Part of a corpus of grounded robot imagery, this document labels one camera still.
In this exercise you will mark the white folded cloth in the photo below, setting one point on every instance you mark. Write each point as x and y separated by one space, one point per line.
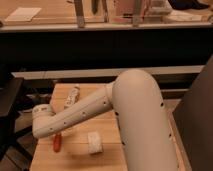
94 143

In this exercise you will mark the white paper sheet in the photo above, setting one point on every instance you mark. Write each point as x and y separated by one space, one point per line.
22 14

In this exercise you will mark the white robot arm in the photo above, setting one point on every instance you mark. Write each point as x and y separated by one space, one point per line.
136 99

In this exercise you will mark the red pepper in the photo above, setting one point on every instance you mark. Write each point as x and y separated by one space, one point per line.
57 142

